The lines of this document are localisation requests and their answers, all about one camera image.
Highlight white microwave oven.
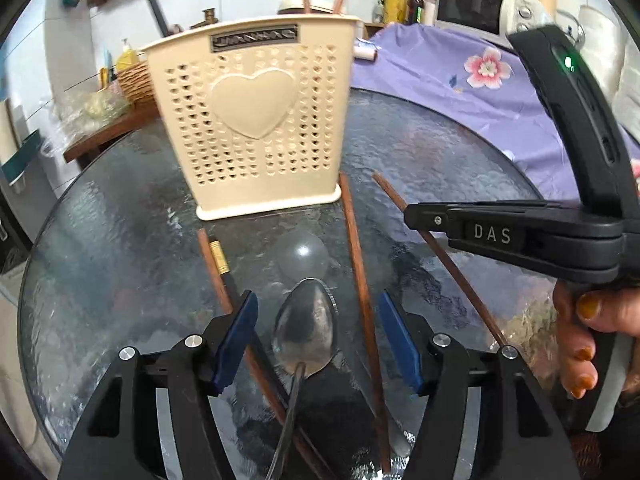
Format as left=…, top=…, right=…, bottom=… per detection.
left=434, top=0, right=553, bottom=47

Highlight cream plastic utensil holder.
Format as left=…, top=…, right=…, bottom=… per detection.
left=141, top=14, right=363, bottom=222

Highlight teal cup holder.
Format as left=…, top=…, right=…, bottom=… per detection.
left=0, top=129, right=44, bottom=192

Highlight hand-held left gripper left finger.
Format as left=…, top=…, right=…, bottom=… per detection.
left=57, top=290, right=259, bottom=480

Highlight gold-banded black chopstick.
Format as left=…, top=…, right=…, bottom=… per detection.
left=207, top=240, right=293, bottom=406

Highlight white thermos jug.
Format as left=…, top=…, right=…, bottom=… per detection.
left=554, top=9, right=587, bottom=47

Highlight person's right hand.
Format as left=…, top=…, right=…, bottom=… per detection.
left=552, top=284, right=640, bottom=402

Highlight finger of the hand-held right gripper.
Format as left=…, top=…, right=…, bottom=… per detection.
left=403, top=203, right=450, bottom=249
left=416, top=200, right=562, bottom=210

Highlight steel spoon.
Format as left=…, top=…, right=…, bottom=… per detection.
left=265, top=279, right=340, bottom=480

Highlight wooden side table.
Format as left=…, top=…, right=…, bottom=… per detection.
left=64, top=104, right=162, bottom=163

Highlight purple floral cloth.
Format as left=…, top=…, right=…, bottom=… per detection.
left=349, top=24, right=640, bottom=203

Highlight yellow soap dispenser bottle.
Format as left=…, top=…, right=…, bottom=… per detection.
left=116, top=39, right=139, bottom=69

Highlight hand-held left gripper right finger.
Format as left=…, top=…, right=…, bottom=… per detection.
left=377, top=292, right=582, bottom=480

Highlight wicker pattern basin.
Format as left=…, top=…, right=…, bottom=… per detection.
left=116, top=60, right=157, bottom=107

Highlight clear plastic bag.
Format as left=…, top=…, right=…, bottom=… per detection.
left=57, top=86, right=133, bottom=133

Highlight bronze faucet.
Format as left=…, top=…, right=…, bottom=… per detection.
left=189, top=7, right=222, bottom=30

